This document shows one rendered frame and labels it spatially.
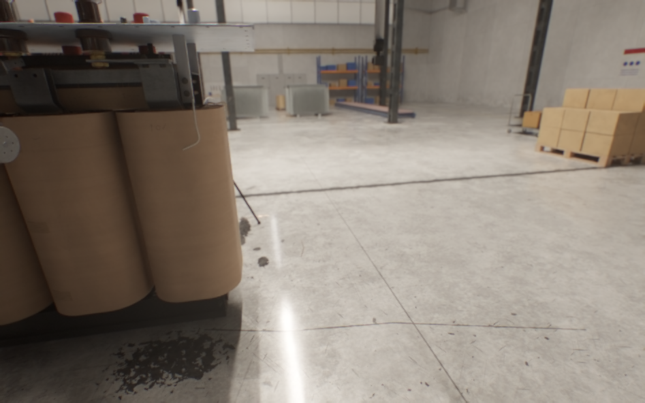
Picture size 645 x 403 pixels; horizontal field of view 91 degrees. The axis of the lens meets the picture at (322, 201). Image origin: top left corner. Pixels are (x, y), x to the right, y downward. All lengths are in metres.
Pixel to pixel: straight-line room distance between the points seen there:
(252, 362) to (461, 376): 0.90
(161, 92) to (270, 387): 1.26
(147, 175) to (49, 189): 0.36
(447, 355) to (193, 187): 1.34
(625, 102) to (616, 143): 0.66
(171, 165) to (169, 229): 0.29
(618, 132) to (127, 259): 5.95
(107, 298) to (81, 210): 0.43
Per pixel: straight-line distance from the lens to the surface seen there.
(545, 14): 13.49
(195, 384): 1.62
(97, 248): 1.67
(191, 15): 1.32
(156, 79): 1.46
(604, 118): 6.14
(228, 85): 9.77
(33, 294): 1.98
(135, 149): 1.49
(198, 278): 1.64
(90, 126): 1.56
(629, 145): 6.40
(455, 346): 1.75
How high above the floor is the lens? 1.15
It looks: 20 degrees down
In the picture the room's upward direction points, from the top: 1 degrees counter-clockwise
